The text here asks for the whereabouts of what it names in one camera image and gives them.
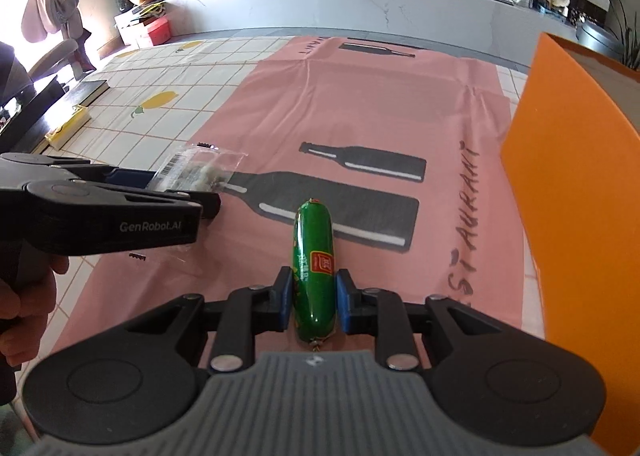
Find grey chair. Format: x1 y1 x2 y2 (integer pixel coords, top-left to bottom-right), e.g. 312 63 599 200
27 38 86 84

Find dark flat board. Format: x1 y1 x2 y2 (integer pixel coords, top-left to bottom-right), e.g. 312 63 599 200
0 76 68 153

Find green sausage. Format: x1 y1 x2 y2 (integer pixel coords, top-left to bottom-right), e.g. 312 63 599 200
291 197 335 352

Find clear plastic packet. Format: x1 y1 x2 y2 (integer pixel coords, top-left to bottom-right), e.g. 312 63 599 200
127 140 249 282

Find orange and white cardboard box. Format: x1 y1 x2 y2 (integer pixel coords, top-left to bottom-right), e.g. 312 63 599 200
500 33 640 456

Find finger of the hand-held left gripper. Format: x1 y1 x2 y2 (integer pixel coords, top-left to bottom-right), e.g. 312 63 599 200
0 153 157 189
124 187 222 224

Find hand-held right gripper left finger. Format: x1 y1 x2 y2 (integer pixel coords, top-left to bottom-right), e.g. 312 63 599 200
125 265 293 373

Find hanging pink hats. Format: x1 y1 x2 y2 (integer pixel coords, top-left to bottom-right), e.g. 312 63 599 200
22 0 81 44

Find red box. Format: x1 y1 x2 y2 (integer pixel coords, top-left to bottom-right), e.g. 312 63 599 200
137 16 172 50

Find grey plant pot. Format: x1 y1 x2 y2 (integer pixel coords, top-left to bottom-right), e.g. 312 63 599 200
575 21 626 68

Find yellow box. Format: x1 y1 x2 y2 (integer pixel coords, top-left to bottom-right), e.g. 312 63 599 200
44 105 91 148

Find pink restaurant tablecloth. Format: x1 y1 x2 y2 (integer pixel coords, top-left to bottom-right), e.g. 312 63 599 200
0 34 548 437

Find black book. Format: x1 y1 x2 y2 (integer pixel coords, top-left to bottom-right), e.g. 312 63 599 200
62 80 111 110

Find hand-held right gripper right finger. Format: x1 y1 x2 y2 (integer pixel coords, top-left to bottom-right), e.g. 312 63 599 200
335 267 507 372

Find person's left hand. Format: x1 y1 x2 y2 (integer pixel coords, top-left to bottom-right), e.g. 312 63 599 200
0 243 69 368

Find pink printed cloth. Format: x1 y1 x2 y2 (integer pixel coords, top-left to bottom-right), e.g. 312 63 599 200
50 34 546 372

